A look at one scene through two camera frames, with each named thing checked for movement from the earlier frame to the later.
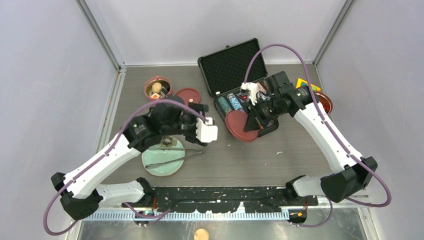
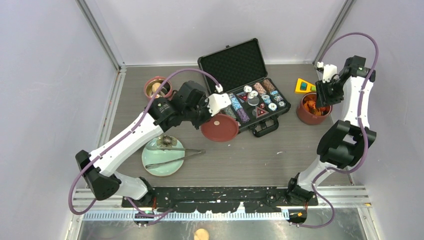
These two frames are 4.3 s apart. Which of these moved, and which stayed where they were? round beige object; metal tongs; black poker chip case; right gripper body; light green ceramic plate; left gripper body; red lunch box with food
Moved: right gripper body; left gripper body
Stayed: black poker chip case; red lunch box with food; metal tongs; light green ceramic plate; round beige object
